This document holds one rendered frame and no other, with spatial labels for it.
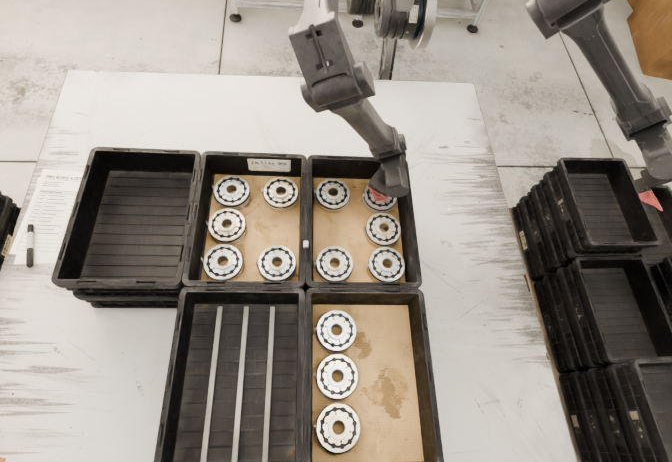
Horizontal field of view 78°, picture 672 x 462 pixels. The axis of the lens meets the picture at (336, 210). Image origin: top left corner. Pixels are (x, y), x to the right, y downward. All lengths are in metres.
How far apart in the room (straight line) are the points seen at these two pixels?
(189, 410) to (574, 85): 2.98
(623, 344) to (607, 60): 1.36
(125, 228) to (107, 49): 1.92
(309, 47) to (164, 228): 0.77
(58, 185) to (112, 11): 1.92
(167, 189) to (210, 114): 0.42
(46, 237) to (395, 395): 1.11
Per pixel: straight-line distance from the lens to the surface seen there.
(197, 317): 1.16
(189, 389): 1.14
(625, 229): 2.11
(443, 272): 1.39
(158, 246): 1.25
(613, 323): 2.03
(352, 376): 1.09
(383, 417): 1.13
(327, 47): 0.67
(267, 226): 1.23
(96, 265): 1.29
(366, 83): 0.69
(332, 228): 1.23
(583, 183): 2.12
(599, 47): 0.85
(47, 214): 1.58
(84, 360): 1.37
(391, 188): 1.05
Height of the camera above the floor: 1.94
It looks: 62 degrees down
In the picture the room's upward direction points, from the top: 12 degrees clockwise
